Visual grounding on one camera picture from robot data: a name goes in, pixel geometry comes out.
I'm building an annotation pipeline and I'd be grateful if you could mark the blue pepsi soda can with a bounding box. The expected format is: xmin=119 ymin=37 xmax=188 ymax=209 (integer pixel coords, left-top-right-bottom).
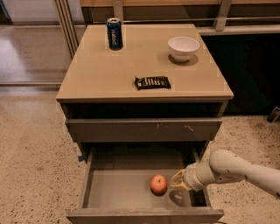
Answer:
xmin=107 ymin=17 xmax=123 ymax=50

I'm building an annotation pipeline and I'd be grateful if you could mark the grey drawer cabinet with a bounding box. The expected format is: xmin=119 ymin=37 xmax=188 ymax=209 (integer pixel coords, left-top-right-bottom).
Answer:
xmin=55 ymin=24 xmax=235 ymax=224

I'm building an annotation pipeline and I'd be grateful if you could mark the white ceramic bowl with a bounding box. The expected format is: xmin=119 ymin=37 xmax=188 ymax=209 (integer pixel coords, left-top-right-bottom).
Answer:
xmin=168 ymin=37 xmax=200 ymax=62

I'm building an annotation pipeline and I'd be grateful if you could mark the red apple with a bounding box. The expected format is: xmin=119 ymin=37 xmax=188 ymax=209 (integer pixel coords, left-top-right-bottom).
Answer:
xmin=150 ymin=174 xmax=167 ymax=194

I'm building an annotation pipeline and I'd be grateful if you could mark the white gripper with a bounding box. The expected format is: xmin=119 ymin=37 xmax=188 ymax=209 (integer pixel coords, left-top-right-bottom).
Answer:
xmin=170 ymin=163 xmax=204 ymax=192

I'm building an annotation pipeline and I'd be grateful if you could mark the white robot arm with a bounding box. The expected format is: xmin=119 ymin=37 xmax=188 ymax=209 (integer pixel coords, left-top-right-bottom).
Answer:
xmin=170 ymin=150 xmax=280 ymax=199

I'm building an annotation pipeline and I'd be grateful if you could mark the black snack bar wrapper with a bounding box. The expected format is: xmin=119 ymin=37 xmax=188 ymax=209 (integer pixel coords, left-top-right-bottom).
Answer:
xmin=134 ymin=76 xmax=171 ymax=90

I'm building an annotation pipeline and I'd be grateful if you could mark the blue tape piece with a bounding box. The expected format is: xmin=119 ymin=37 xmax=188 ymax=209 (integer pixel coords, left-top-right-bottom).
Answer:
xmin=78 ymin=156 xmax=85 ymax=162

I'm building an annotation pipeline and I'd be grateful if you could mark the metal railing frame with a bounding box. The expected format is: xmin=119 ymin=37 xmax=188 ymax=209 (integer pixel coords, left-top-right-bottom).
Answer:
xmin=52 ymin=0 xmax=280 ymax=60

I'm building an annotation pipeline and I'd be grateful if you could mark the dark object on floor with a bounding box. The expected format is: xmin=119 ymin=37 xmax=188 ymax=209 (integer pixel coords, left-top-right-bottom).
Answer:
xmin=267 ymin=107 xmax=280 ymax=123

